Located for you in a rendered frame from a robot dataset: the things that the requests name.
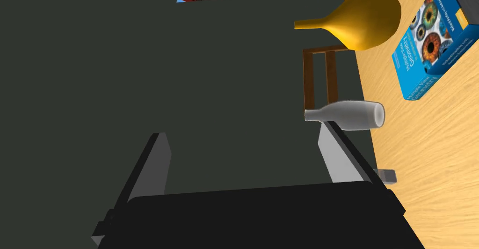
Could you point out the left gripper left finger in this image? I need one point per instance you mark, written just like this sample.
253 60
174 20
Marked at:
151 166

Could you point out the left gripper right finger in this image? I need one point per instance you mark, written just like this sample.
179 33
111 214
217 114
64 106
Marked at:
342 159

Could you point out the white bottle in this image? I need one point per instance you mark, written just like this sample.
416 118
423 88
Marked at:
353 115

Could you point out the small grey block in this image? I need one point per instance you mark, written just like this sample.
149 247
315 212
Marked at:
387 175

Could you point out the light wooden table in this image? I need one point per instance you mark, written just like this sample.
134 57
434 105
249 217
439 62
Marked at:
430 159

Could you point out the brown wooden chair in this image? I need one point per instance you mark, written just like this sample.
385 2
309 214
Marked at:
309 76

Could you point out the yellow round vase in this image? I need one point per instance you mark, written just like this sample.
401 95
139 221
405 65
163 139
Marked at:
365 18

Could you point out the blue book with eyes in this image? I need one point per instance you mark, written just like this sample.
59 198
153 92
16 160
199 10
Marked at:
430 43

